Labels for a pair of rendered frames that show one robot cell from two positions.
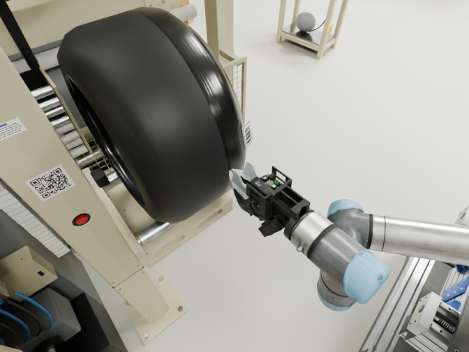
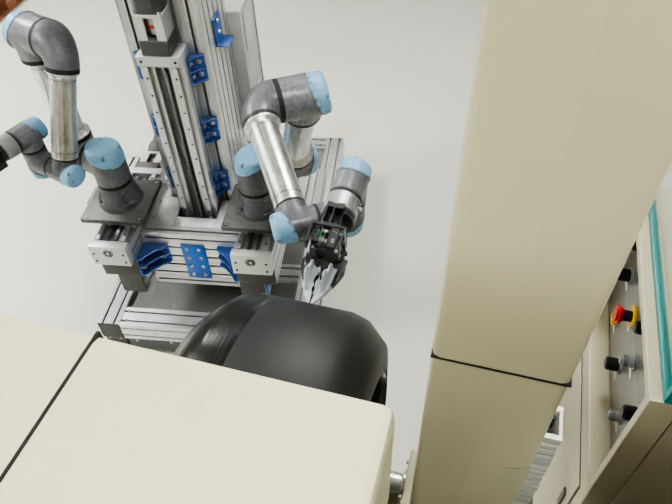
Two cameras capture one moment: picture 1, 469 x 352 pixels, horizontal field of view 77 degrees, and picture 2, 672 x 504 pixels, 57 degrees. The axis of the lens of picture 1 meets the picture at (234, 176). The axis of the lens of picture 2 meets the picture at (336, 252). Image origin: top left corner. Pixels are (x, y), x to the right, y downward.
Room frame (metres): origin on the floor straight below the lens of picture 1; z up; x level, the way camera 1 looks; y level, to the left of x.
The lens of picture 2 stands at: (0.78, 0.67, 2.16)
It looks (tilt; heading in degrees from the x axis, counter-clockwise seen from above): 47 degrees down; 237
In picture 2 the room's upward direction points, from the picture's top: 2 degrees counter-clockwise
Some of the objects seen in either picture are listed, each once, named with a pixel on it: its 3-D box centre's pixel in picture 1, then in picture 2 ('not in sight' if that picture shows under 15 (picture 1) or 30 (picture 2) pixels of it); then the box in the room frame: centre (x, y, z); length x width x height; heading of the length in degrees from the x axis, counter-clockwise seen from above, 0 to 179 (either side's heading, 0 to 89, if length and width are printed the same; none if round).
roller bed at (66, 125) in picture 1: (40, 124); not in sight; (0.77, 0.67, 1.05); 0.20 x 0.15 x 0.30; 129
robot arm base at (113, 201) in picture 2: not in sight; (117, 188); (0.51, -1.13, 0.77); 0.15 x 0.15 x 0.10
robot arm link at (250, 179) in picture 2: not in sight; (255, 168); (0.13, -0.80, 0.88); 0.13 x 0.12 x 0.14; 163
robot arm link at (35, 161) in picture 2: not in sight; (42, 161); (0.70, -1.18, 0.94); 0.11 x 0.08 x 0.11; 113
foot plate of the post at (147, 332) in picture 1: (154, 306); not in sight; (0.44, 0.44, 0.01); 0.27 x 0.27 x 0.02; 39
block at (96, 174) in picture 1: (100, 177); not in sight; (0.60, 0.45, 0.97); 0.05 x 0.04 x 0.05; 39
